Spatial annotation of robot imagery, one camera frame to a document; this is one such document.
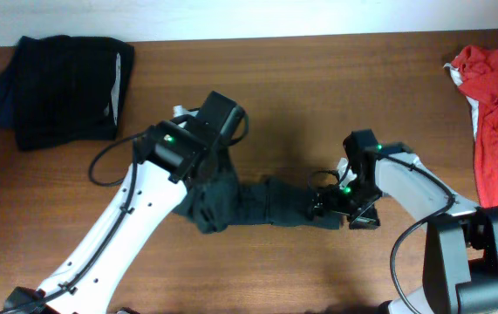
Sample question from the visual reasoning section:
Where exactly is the dark green t-shirt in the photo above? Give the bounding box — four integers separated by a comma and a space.
173, 149, 341, 234

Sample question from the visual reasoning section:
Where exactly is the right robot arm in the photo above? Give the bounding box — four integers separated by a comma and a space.
311, 129, 498, 313

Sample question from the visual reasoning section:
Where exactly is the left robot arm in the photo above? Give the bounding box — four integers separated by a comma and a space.
2, 92, 248, 313

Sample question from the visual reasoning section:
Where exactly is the folded black clothes stack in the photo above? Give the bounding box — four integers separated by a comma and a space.
0, 35, 135, 151

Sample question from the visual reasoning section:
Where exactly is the white garment under red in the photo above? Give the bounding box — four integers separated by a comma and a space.
443, 63, 479, 139

